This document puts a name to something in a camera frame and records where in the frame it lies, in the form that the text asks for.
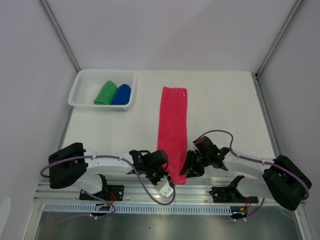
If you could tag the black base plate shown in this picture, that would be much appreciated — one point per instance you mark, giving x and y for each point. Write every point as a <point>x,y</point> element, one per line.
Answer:
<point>230,195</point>
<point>114,193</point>

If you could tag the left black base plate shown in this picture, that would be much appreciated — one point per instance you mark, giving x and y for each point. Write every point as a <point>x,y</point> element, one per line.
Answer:
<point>114,193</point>

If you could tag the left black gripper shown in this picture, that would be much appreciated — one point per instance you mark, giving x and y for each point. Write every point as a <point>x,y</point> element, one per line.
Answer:
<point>163,173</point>

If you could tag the right aluminium corner post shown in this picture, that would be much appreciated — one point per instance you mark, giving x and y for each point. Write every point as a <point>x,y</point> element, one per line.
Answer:
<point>285,27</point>

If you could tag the white plastic basket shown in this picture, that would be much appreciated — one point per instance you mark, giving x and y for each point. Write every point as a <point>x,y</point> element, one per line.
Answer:
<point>89,82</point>

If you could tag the green towel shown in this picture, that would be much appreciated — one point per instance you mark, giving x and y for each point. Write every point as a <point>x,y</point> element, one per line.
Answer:
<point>106,93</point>

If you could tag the white slotted cable duct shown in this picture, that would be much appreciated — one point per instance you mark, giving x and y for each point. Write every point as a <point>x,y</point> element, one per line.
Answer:
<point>130,208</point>

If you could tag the left aluminium corner post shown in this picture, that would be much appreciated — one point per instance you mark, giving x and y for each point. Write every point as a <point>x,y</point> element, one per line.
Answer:
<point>58,31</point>

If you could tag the aluminium front rail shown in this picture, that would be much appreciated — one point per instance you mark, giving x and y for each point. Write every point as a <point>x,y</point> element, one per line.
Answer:
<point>195,191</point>

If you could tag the pink towel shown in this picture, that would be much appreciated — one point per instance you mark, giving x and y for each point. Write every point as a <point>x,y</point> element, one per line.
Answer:
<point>172,130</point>

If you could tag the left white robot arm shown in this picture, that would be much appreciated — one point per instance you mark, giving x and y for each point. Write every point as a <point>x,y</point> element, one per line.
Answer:
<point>87,170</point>

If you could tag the blue towel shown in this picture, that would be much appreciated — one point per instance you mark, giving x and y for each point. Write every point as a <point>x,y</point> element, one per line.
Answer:
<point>122,95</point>

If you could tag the aluminium corner post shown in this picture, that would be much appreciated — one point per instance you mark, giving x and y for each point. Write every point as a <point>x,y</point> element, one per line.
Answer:
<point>58,31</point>
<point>285,27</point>

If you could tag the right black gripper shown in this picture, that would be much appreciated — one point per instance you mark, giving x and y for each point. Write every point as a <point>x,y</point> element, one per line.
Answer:
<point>190,167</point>

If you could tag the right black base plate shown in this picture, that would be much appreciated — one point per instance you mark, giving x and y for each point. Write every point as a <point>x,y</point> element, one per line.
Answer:
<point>230,195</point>

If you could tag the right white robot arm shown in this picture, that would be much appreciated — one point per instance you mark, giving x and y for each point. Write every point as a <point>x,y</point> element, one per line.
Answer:
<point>278,179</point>

